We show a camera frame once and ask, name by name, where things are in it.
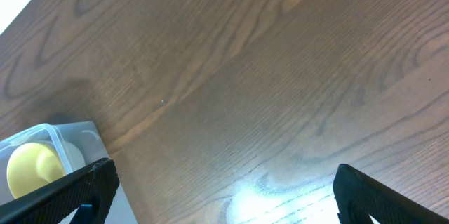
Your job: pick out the yellow bowl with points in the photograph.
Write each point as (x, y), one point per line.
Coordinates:
(32, 166)

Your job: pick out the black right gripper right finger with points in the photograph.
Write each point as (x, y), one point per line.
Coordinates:
(362, 199)

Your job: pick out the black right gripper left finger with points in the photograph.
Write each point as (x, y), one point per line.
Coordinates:
(88, 193)

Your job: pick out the clear plastic container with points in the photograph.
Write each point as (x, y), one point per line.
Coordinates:
(84, 135)

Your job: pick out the white bowl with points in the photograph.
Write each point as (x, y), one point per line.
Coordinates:
(74, 156)

